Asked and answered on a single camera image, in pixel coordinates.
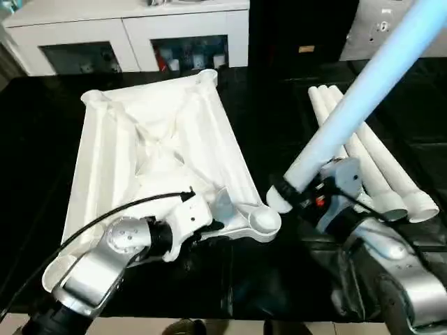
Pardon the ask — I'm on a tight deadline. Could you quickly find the white plastic table leg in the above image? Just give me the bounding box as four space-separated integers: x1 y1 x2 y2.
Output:
318 85 410 214
307 87 373 210
267 0 447 214
330 85 440 223

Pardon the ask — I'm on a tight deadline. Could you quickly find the white plastic table top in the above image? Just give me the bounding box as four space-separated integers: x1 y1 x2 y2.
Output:
41 68 283 292

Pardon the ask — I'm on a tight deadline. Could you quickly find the dark left robot foot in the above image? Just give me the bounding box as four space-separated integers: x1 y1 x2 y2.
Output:
163 317 207 335

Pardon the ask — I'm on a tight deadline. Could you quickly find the glossy black box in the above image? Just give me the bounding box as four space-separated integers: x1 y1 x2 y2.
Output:
248 0 360 67

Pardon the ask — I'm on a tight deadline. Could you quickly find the black table mat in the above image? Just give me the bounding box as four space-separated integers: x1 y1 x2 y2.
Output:
0 57 447 324

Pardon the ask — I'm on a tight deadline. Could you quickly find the white cabinet with glass doors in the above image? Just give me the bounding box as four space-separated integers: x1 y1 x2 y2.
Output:
0 0 251 77

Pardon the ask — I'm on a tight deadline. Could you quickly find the grey curtain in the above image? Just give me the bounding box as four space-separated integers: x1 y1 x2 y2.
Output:
0 34 31 84

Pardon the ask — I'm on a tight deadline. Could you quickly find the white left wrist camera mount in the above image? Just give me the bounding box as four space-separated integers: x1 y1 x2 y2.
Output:
153 190 214 263

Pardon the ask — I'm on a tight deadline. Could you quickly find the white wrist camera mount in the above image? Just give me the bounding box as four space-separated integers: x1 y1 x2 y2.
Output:
153 190 214 263
319 156 364 235

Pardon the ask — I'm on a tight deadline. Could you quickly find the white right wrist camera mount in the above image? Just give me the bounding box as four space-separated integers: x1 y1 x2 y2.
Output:
319 156 364 235

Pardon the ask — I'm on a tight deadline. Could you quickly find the black left wrist camera cable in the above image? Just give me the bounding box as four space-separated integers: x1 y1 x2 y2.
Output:
0 186 196 315

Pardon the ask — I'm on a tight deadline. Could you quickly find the white panel with round mount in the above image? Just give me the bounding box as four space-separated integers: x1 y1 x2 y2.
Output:
340 0 447 62

